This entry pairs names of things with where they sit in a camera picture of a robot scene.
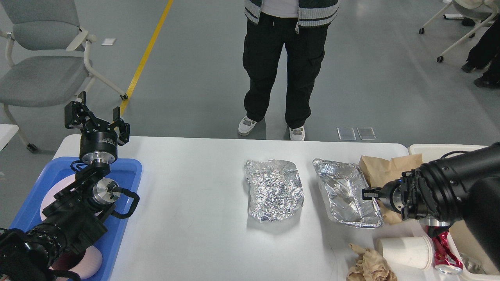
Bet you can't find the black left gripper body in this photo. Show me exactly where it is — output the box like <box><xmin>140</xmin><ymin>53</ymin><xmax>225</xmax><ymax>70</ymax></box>
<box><xmin>80</xmin><ymin>130</ymin><xmax>118</xmax><ymax>164</ymax></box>

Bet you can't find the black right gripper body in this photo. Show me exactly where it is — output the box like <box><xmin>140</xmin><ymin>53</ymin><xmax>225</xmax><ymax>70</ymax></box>
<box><xmin>379</xmin><ymin>180</ymin><xmax>405</xmax><ymax>213</ymax></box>

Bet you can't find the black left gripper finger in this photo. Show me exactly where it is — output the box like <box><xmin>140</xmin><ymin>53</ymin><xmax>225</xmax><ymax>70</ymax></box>
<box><xmin>64</xmin><ymin>91</ymin><xmax>110</xmax><ymax>133</ymax></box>
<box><xmin>109</xmin><ymin>107</ymin><xmax>130</xmax><ymax>146</ymax></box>

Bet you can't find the brown paper bag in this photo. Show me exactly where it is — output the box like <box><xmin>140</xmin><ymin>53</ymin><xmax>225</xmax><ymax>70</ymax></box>
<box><xmin>359</xmin><ymin>153</ymin><xmax>424</xmax><ymax>226</ymax></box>

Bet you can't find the aluminium foil tray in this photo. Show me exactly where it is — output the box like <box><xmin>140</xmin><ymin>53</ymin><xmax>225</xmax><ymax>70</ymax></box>
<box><xmin>312</xmin><ymin>158</ymin><xmax>384</xmax><ymax>228</ymax></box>

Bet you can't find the pink plate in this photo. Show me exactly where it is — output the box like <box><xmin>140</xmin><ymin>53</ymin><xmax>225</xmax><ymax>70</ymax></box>
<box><xmin>39</xmin><ymin>174</ymin><xmax>76</xmax><ymax>221</ymax></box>

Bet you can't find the white paper cup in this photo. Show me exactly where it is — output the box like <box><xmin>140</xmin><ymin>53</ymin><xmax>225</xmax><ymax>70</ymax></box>
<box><xmin>375</xmin><ymin>236</ymin><xmax>433</xmax><ymax>270</ymax></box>

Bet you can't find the red crushed can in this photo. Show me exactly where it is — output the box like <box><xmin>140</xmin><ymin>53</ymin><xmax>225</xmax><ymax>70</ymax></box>
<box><xmin>426</xmin><ymin>226</ymin><xmax>464</xmax><ymax>275</ymax></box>

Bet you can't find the aluminium foil sheet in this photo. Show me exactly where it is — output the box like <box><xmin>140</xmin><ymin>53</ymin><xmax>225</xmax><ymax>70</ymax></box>
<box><xmin>245</xmin><ymin>159</ymin><xmax>305</xmax><ymax>223</ymax></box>

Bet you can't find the pink mug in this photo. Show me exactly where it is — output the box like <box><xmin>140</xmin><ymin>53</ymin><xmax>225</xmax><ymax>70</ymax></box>
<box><xmin>50</xmin><ymin>246</ymin><xmax>102</xmax><ymax>279</ymax></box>

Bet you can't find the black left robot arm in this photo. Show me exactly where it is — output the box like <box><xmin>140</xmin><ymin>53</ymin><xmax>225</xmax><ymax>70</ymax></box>
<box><xmin>0</xmin><ymin>91</ymin><xmax>140</xmax><ymax>281</ymax></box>

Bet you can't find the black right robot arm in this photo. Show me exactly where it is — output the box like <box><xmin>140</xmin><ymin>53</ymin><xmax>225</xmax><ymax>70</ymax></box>
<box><xmin>362</xmin><ymin>143</ymin><xmax>500</xmax><ymax>267</ymax></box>

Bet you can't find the blue plastic tray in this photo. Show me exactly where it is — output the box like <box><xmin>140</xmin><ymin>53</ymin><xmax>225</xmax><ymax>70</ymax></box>
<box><xmin>9</xmin><ymin>157</ymin><xmax>142</xmax><ymax>281</ymax></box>

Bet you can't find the grey office chair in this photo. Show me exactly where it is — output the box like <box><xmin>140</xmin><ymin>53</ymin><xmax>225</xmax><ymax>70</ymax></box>
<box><xmin>0</xmin><ymin>0</ymin><xmax>129</xmax><ymax>153</ymax></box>

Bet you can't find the clear floor plate right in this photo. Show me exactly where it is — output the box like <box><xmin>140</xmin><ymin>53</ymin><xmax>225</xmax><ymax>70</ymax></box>
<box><xmin>357</xmin><ymin>127</ymin><xmax>377</xmax><ymax>141</ymax></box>

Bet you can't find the clear floor plate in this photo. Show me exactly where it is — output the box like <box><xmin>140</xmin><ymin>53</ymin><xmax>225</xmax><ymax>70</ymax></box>
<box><xmin>337</xmin><ymin>127</ymin><xmax>357</xmax><ymax>141</ymax></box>
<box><xmin>357</xmin><ymin>127</ymin><xmax>377</xmax><ymax>141</ymax></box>

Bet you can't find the clear floor plate left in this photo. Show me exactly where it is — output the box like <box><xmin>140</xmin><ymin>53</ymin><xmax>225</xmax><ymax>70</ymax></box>
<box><xmin>337</xmin><ymin>127</ymin><xmax>357</xmax><ymax>141</ymax></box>

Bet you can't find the white side table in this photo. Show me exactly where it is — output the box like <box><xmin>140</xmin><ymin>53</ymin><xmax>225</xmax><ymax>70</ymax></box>
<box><xmin>0</xmin><ymin>123</ymin><xmax>19</xmax><ymax>151</ymax></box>

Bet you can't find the crumpled brown paper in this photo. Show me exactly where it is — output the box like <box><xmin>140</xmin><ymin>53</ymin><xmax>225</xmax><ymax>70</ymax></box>
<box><xmin>346</xmin><ymin>243</ymin><xmax>398</xmax><ymax>281</ymax></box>

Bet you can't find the beige plastic bin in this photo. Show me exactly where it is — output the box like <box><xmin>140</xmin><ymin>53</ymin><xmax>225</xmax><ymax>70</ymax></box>
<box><xmin>408</xmin><ymin>144</ymin><xmax>500</xmax><ymax>281</ymax></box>

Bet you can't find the person in black trousers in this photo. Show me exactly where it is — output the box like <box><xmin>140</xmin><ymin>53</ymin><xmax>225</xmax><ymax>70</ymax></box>
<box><xmin>237</xmin><ymin>0</ymin><xmax>341</xmax><ymax>142</ymax></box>

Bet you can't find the white chair on right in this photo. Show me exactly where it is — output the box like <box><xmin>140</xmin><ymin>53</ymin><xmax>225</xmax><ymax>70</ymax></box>
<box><xmin>418</xmin><ymin>0</ymin><xmax>500</xmax><ymax>63</ymax></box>

